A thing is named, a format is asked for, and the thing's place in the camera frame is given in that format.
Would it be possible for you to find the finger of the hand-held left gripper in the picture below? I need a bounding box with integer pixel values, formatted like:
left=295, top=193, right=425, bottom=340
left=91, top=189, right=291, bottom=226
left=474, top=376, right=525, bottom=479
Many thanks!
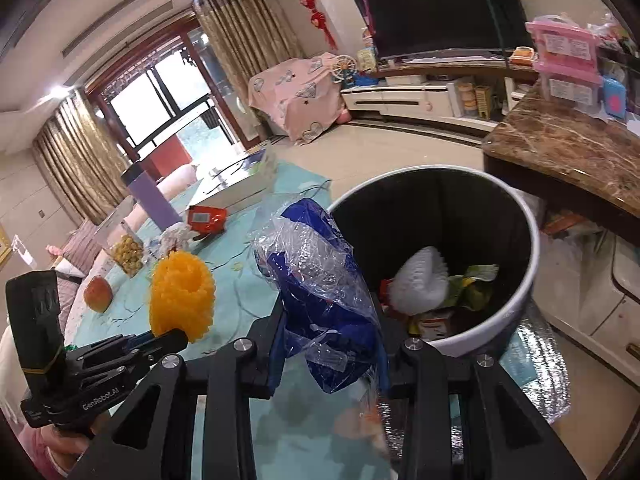
left=125, top=329, right=190, bottom=361

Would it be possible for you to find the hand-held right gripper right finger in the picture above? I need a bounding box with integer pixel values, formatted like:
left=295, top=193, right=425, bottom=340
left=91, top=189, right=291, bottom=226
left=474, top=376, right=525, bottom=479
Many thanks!
left=370, top=295, right=588, bottom=480

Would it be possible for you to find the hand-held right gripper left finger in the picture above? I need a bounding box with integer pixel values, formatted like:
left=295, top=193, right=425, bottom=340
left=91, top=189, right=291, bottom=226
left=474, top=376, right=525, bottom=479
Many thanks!
left=75, top=305, right=288, bottom=480

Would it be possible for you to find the orange yellow foam fruit net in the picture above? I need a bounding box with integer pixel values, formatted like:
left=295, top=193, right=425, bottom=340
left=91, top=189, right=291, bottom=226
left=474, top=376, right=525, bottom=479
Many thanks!
left=150, top=250, right=217, bottom=343

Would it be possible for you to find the red white carton box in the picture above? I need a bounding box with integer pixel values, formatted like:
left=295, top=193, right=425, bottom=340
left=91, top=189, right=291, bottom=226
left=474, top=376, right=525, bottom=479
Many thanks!
left=410, top=307, right=456, bottom=343

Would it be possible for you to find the white foam fruit net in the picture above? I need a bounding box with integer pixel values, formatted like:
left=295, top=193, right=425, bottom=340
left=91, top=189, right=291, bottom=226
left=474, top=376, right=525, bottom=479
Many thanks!
left=390, top=246, right=448, bottom=316

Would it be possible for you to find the blue clear plastic wrapper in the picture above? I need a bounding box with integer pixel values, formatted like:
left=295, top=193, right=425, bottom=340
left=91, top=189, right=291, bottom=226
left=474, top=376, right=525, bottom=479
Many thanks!
left=252, top=197, right=393, bottom=396

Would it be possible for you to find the white plastic bag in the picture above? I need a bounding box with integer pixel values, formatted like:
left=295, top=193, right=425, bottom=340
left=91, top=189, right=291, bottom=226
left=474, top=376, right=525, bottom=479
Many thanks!
left=159, top=224, right=195, bottom=261

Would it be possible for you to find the green snack wrapper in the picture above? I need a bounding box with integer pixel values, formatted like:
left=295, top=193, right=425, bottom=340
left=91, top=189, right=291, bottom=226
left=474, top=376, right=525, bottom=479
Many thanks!
left=445, top=264, right=500, bottom=311

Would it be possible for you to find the white black trash bin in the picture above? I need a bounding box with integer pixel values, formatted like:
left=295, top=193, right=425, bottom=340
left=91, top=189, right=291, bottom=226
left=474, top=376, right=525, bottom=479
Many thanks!
left=326, top=165, right=541, bottom=358

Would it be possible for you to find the red snack packet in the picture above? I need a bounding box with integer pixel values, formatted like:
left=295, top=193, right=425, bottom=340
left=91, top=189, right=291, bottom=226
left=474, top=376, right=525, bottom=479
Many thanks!
left=186, top=205, right=228, bottom=235

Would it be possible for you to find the person's left forearm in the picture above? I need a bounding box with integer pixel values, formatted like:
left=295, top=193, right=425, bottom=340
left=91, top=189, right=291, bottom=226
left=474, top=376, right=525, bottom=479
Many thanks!
left=20, top=427, right=76, bottom=480

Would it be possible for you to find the person's left hand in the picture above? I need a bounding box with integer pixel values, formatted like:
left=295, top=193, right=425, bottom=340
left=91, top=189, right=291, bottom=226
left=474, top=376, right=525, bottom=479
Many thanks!
left=47, top=430, right=93, bottom=466

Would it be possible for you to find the blue floral tablecloth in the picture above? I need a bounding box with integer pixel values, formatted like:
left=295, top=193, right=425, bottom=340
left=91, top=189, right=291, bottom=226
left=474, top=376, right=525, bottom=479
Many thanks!
left=65, top=160, right=401, bottom=480

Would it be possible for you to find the red yellow apple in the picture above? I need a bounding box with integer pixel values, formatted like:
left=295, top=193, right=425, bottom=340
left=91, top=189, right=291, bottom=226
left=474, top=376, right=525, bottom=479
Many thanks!
left=83, top=277, right=113, bottom=313

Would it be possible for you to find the clear snack jar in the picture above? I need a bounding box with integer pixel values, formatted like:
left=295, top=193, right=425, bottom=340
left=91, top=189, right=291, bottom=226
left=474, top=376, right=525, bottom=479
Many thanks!
left=95, top=200, right=151, bottom=278

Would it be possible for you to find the striped pink pillow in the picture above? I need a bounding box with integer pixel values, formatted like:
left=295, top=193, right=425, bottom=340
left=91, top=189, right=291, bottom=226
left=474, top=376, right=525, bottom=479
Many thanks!
left=60, top=220, right=103, bottom=271

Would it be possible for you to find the silver foil floor mat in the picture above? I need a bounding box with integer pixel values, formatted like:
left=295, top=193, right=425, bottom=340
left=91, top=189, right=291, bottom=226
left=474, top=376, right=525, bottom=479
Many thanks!
left=375, top=305, right=571, bottom=461

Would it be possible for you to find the purple thermos bottle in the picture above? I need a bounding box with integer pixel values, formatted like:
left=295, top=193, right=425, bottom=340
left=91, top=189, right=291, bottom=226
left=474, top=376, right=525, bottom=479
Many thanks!
left=120, top=162, right=182, bottom=231

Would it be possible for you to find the beige patterned curtain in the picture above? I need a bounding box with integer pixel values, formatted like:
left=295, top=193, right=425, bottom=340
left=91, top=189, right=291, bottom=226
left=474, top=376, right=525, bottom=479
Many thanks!
left=32, top=92, right=131, bottom=226
left=192, top=0, right=306, bottom=86

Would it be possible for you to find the white side cabinet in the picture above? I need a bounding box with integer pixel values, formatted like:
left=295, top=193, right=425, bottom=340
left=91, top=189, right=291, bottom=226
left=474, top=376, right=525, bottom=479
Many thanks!
left=545, top=232, right=640, bottom=376

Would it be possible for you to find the red framed balcony door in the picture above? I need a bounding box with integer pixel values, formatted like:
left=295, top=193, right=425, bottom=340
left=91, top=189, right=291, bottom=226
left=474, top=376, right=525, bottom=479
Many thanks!
left=82, top=12, right=261, bottom=181

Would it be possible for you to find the pink cloth covered chair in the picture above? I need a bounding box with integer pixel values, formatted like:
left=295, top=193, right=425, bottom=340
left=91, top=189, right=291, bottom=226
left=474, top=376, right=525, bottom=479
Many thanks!
left=248, top=52, right=348, bottom=141

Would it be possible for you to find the brown marble counter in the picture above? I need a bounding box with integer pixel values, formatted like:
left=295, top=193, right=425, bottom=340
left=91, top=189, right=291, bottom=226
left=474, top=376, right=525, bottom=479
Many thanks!
left=482, top=85, right=640, bottom=233

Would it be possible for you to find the white television cabinet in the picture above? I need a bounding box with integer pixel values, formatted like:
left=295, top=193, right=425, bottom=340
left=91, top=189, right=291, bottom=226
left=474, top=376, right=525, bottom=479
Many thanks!
left=340, top=47, right=541, bottom=133

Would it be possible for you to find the toy ferris wheel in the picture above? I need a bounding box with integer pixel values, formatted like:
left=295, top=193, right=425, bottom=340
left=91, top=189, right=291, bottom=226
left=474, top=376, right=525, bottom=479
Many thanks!
left=330, top=54, right=358, bottom=86

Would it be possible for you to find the pink storage box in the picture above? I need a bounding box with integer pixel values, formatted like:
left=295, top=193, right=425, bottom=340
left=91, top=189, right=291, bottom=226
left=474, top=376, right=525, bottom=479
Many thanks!
left=525, top=15, right=601, bottom=78
left=537, top=67, right=606, bottom=111

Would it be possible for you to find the blue toy case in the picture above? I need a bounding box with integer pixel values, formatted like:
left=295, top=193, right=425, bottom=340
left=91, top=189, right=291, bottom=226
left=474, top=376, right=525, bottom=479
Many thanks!
left=602, top=77, right=628, bottom=121

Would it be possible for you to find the black television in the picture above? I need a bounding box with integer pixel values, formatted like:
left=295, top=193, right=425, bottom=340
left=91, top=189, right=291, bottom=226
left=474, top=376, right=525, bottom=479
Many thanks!
left=347, top=0, right=536, bottom=61

